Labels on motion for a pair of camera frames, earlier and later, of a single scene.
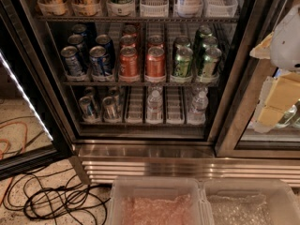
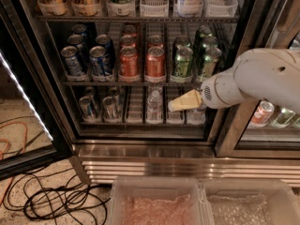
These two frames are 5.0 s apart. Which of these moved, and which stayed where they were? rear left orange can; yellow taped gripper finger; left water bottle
Moved: yellow taped gripper finger
Stayed: rear left orange can; left water bottle
